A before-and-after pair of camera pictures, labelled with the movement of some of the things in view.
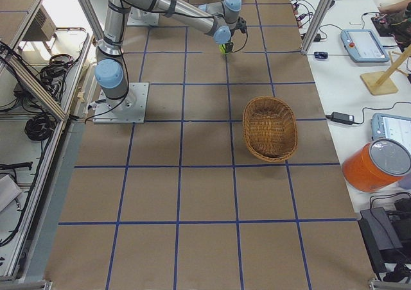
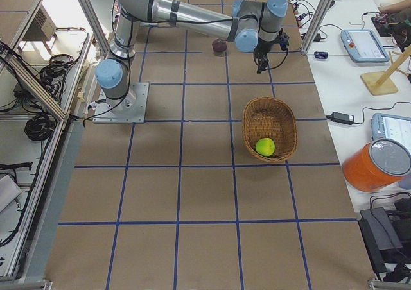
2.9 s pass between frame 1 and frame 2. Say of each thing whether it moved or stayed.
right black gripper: moved
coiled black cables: stayed
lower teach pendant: stayed
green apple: moved
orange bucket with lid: stayed
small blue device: stayed
